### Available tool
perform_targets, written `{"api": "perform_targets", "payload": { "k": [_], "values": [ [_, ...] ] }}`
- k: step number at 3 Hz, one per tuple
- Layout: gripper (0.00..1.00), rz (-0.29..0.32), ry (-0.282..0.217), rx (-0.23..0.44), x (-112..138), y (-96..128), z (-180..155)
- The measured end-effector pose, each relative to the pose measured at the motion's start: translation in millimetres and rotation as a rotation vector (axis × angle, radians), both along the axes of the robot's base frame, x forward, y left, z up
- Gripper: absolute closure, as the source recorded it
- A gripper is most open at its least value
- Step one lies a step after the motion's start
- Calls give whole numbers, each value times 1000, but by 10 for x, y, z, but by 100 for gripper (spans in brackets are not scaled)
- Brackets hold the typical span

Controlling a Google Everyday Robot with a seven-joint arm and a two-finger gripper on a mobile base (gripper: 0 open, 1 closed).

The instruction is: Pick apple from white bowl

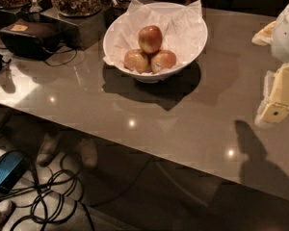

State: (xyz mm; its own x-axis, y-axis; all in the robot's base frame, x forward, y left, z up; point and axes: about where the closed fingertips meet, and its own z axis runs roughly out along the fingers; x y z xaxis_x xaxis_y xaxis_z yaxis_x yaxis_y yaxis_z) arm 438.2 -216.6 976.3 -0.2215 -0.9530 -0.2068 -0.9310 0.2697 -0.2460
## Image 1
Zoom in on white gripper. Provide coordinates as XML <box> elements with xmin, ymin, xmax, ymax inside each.
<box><xmin>251</xmin><ymin>4</ymin><xmax>289</xmax><ymax>128</ymax></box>

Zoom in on red apple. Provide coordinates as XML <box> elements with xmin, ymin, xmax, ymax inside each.
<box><xmin>138</xmin><ymin>25</ymin><xmax>163</xmax><ymax>54</ymax></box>
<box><xmin>150</xmin><ymin>50</ymin><xmax>176</xmax><ymax>73</ymax></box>
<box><xmin>124</xmin><ymin>49</ymin><xmax>148</xmax><ymax>73</ymax></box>

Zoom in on white bowl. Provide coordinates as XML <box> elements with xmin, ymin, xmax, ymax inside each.
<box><xmin>102</xmin><ymin>1</ymin><xmax>209</xmax><ymax>84</ymax></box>

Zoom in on white paper liner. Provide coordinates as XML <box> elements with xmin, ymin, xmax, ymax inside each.
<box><xmin>103</xmin><ymin>0</ymin><xmax>207</xmax><ymax>76</ymax></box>

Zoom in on dark square stand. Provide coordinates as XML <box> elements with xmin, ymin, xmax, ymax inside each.
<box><xmin>40</xmin><ymin>7</ymin><xmax>114</xmax><ymax>50</ymax></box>

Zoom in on metal scoop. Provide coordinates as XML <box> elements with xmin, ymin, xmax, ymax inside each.
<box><xmin>29</xmin><ymin>0</ymin><xmax>42</xmax><ymax>13</ymax></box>

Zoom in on black case with label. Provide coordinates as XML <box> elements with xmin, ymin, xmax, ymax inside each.
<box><xmin>0</xmin><ymin>19</ymin><xmax>62</xmax><ymax>61</ymax></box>

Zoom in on blue foot pedal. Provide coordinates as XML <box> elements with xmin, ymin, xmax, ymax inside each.
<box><xmin>0</xmin><ymin>152</ymin><xmax>26</xmax><ymax>194</ymax></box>

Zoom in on white sneaker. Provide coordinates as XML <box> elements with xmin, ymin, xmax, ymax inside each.
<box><xmin>0</xmin><ymin>200</ymin><xmax>13</xmax><ymax>224</ymax></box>

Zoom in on black table cable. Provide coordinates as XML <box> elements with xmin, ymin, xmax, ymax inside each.
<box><xmin>42</xmin><ymin>45</ymin><xmax>79</xmax><ymax>67</ymax></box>

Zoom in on black floor cables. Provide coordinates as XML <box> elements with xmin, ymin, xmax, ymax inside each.
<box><xmin>0</xmin><ymin>151</ymin><xmax>97</xmax><ymax>231</ymax></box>

